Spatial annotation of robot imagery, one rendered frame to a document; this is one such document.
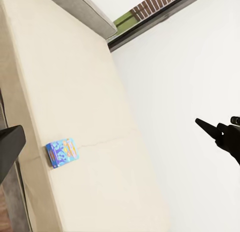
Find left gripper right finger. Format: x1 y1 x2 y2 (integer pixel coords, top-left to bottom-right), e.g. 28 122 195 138
224 124 240 165

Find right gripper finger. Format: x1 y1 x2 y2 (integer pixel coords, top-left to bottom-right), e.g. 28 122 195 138
195 118 228 149
217 123 228 134

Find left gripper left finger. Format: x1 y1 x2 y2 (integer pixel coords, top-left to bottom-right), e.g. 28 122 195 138
0 125 26 185

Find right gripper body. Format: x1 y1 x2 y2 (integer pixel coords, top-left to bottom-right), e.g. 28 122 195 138
217 134 232 156

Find board game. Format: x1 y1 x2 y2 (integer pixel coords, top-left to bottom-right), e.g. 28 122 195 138
46 137 80 168

